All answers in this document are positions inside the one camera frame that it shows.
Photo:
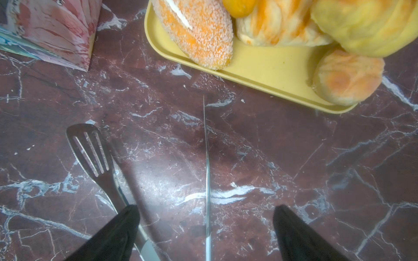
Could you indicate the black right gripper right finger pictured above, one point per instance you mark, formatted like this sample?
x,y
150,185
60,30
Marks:
x,y
298,241

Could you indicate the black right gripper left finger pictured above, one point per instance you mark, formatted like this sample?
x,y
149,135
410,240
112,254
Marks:
x,y
113,242

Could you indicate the floral paper bag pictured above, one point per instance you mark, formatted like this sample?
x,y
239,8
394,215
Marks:
x,y
57,32

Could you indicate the yellow smooth bread roll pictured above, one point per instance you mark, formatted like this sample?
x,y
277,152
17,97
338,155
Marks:
x,y
370,28

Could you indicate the long striped bread loaf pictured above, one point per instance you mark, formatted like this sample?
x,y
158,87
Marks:
x,y
281,23

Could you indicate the orange crumbed bread loaf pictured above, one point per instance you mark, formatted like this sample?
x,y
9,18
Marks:
x,y
203,30

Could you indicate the small knotted bread roll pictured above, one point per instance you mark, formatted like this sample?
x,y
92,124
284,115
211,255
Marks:
x,y
239,8

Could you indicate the round flat bun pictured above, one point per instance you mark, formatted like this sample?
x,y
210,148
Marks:
x,y
342,78

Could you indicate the yellow plastic tray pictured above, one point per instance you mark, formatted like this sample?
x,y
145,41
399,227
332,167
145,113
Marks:
x,y
285,72

